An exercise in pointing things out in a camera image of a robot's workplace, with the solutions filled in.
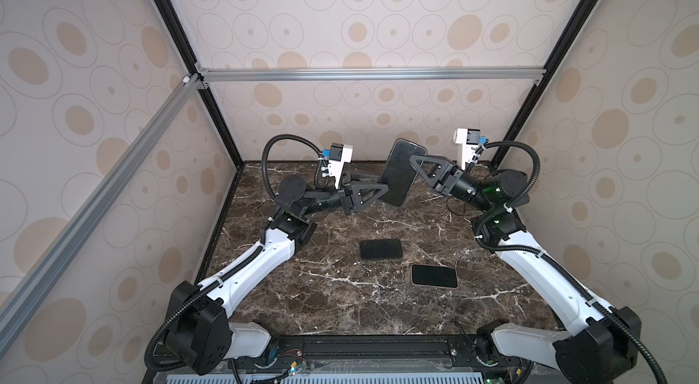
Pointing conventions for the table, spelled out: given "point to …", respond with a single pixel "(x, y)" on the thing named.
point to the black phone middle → (381, 248)
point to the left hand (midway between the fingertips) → (390, 194)
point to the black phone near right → (434, 276)
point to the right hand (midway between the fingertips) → (411, 165)
